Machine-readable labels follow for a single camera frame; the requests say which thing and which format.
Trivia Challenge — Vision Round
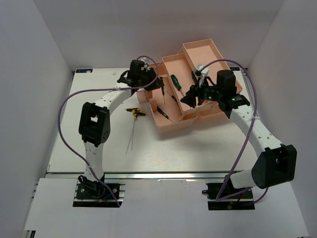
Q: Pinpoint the pink plastic toolbox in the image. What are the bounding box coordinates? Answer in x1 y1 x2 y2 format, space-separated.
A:
135 38 244 136

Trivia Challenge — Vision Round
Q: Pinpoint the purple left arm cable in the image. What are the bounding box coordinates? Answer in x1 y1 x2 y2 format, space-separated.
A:
58 56 160 208

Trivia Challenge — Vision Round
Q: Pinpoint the small black green screwdriver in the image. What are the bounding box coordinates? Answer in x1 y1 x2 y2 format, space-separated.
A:
157 106 173 123

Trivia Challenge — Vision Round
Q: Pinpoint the yellow black hex key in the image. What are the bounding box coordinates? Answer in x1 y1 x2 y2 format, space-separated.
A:
125 108 140 153
126 108 147 153

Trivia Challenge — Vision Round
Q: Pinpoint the blue label sticker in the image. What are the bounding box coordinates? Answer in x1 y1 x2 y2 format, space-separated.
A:
75 68 93 73

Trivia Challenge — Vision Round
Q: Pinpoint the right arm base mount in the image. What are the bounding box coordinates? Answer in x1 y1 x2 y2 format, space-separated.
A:
202 183 255 211

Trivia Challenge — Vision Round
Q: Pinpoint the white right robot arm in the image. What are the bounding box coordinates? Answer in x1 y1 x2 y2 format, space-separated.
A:
181 69 297 198

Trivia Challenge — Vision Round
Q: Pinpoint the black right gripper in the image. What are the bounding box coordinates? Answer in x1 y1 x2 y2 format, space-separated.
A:
180 78 223 108

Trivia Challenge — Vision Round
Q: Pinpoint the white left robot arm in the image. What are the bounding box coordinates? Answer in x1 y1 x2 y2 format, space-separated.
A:
79 56 164 198

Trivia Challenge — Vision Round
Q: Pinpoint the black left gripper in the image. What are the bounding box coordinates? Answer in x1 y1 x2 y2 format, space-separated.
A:
137 66 164 91

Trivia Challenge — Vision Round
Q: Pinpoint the green handled screwdriver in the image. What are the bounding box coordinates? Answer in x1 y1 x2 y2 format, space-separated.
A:
170 74 185 96

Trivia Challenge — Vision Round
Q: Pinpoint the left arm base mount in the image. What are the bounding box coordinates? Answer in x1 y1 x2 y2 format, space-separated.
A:
72 175 125 208

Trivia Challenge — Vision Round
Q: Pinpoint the large green screwdriver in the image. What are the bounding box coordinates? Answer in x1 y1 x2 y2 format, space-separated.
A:
191 71 198 85

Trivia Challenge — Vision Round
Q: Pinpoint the aluminium front rail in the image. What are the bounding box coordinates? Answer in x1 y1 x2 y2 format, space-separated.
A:
47 171 256 180

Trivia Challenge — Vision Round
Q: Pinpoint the small green precision screwdriver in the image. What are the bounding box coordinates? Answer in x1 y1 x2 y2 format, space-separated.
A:
160 77 166 105

